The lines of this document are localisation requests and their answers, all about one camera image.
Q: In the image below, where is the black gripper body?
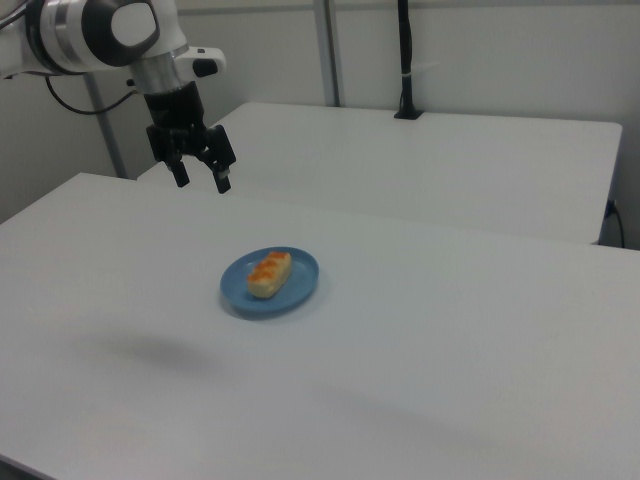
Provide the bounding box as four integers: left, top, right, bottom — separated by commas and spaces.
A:
142, 82, 237, 169

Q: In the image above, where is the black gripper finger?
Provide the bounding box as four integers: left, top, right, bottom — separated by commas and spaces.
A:
211, 162, 233, 195
168, 155, 190, 189

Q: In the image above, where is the bread with orange topping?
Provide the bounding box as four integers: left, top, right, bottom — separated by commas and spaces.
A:
247, 251, 293, 300

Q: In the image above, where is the blue oval plate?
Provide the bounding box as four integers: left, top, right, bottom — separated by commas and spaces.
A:
219, 245, 321, 319

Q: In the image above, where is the white table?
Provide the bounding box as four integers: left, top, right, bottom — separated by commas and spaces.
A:
136, 101, 624, 246

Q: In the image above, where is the grey metal frame post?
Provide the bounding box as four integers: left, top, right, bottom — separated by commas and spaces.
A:
82, 72, 129, 179

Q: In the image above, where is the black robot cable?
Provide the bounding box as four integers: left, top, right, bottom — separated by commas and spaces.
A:
45, 75, 146, 116

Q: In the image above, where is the grey vertical wall post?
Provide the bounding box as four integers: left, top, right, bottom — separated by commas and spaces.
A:
312, 0, 344, 107

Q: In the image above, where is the black camera pole with cables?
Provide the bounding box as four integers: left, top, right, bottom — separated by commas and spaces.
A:
393, 0, 425, 121

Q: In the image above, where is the black power cable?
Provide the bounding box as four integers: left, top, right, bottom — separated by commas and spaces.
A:
606, 199, 627, 248

